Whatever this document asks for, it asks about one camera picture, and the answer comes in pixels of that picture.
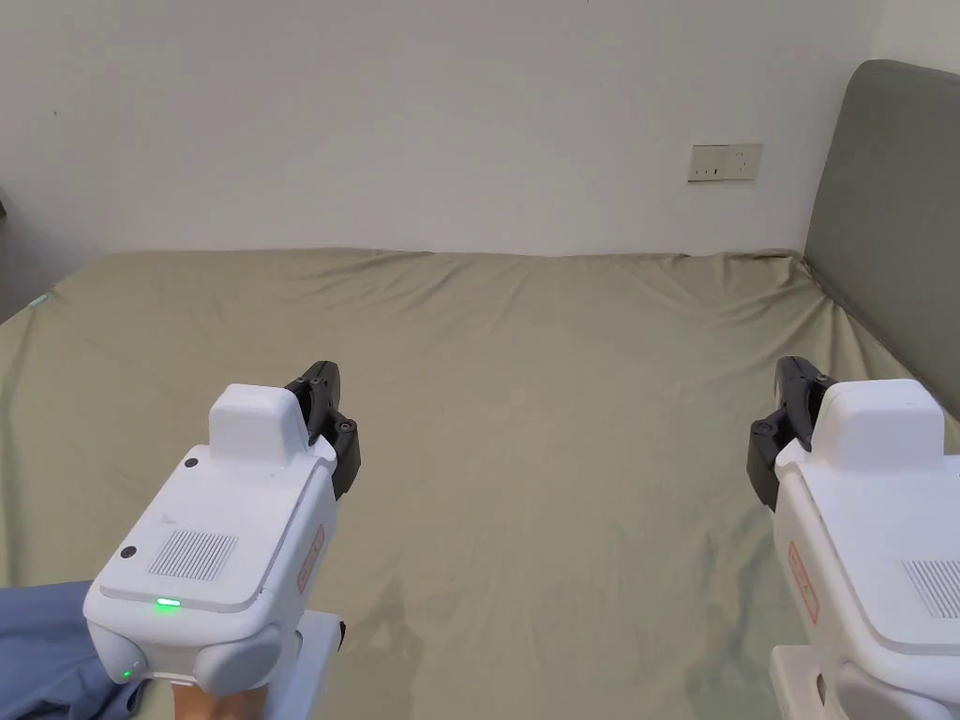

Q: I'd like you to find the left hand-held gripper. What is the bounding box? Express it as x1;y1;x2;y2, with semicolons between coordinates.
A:
82;361;364;720

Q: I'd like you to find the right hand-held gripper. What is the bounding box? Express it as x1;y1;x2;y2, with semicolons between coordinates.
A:
746;355;960;720

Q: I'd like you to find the person's left hand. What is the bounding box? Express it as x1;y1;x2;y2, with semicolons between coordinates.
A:
172;682;266;720

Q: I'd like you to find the grey padded headboard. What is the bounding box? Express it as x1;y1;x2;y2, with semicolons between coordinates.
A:
801;58;960;423

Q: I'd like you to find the bed with olive green sheet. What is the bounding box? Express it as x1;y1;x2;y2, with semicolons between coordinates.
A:
0;247;960;720

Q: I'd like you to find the blue garment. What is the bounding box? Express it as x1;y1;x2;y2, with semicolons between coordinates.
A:
0;580;155;720

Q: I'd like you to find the beige wall socket panel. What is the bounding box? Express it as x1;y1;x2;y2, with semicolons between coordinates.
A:
687;142;764;185

